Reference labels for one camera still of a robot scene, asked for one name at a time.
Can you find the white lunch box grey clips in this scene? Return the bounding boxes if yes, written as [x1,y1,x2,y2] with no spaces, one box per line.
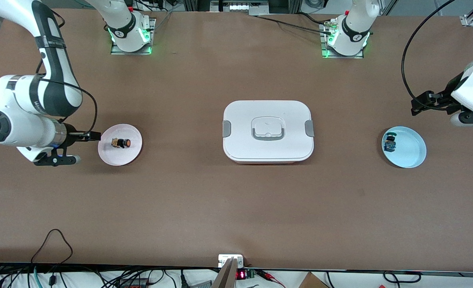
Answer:
[222,100,315,164]

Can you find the pink round plate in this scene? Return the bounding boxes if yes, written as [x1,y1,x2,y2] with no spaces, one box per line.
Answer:
[98,124,143,166]

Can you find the light blue round plate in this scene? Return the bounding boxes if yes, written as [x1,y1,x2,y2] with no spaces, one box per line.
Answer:
[381,126,427,169]

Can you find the grey metal bar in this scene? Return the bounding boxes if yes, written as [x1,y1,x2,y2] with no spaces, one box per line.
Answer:
[212,257,238,288]

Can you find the brown cardboard piece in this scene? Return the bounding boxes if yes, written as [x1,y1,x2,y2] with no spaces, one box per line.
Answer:
[299,272,330,288]

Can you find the red clip leads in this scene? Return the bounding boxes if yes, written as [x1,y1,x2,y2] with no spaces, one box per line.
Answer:
[259,270,286,288]

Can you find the black right camera bracket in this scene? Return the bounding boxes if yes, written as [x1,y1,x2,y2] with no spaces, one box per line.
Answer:
[34,153,76,167]

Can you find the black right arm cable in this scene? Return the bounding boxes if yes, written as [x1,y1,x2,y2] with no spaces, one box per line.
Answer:
[40,78,98,135]

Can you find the thin black looped cable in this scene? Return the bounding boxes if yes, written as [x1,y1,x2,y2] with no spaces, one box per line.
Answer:
[30,229,74,264]

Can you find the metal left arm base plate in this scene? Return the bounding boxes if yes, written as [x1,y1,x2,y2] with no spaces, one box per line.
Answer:
[321,22,364,59]

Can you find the black table edge rail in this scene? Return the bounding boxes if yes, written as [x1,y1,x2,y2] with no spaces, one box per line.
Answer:
[0,262,473,279]

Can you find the black cable to base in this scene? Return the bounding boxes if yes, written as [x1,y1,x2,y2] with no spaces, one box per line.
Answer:
[253,14,334,36]

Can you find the black cable coil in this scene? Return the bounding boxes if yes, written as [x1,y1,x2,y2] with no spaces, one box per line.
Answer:
[383,271,422,284]

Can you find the small white mount block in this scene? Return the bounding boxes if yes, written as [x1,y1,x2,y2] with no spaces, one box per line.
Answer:
[218,254,244,268]

